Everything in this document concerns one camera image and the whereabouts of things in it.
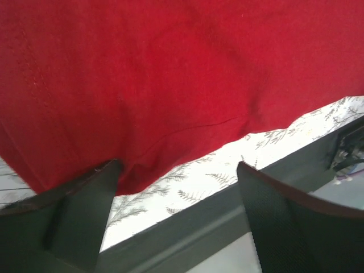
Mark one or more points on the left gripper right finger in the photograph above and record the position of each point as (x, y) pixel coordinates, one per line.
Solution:
(294, 231)

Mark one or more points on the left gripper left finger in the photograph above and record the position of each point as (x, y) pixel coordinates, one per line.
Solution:
(60, 230)

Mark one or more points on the red t shirt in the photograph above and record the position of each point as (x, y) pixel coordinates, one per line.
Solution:
(156, 84)

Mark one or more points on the floral table mat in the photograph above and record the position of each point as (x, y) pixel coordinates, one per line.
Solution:
(194, 181)

